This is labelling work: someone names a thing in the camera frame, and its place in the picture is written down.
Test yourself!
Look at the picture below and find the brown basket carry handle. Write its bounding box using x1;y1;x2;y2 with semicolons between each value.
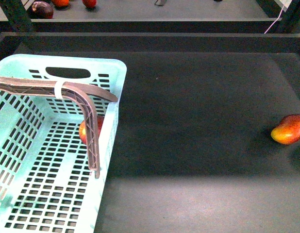
0;76;118;179

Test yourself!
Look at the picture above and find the orange persimmon fruit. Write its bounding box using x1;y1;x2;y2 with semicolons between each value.
51;0;69;8

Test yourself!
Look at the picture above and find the white cable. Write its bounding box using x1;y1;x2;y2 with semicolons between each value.
264;4;286;34

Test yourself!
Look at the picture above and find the red yellow mango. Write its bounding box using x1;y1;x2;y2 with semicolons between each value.
271;114;300;145

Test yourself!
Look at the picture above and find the turquoise plastic shopping basket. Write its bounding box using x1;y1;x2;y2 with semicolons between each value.
0;53;128;233

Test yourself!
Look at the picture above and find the black metal shelf upright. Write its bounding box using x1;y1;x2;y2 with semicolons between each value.
0;0;34;33

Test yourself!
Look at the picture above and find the red apple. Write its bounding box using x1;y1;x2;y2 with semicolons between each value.
79;116;104;144

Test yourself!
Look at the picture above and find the white zip tie right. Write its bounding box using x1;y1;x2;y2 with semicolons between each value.
54;81;65;100

